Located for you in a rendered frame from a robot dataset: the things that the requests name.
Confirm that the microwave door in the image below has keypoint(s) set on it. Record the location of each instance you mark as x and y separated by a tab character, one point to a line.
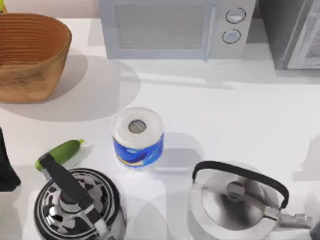
160	27

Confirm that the yellow object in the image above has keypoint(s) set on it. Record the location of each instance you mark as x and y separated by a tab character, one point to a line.
2	7

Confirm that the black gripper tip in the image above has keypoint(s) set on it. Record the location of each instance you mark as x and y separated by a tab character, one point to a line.
6	170

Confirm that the blue and white paper roll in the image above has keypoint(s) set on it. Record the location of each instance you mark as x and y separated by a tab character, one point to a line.
138	140

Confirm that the black and chrome kettle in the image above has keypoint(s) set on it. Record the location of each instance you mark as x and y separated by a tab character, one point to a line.
80	207

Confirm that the green cucumber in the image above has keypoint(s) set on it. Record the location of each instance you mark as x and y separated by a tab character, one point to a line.
62	152

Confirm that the microwave knob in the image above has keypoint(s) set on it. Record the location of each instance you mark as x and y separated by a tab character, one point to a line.
235	15
231	36

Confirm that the pale microwave oven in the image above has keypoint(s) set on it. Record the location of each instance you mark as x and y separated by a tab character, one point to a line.
230	27

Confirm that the brown wooden basket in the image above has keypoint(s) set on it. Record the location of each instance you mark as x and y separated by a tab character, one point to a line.
30	60

